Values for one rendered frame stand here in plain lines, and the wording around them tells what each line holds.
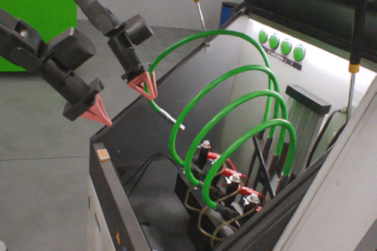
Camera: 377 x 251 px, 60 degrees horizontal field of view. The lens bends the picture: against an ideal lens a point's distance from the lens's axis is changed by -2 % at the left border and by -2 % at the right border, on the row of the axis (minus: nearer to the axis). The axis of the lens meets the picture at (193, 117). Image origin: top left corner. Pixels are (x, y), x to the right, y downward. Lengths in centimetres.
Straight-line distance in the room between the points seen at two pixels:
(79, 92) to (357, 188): 58
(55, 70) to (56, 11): 336
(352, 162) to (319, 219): 13
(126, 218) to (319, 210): 49
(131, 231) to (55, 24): 343
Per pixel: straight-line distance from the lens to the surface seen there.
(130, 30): 96
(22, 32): 74
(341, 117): 96
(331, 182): 68
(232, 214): 80
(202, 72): 123
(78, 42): 70
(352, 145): 66
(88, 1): 102
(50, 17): 410
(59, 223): 226
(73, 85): 75
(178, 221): 111
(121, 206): 96
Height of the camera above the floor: 160
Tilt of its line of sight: 26 degrees down
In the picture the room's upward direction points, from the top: 10 degrees clockwise
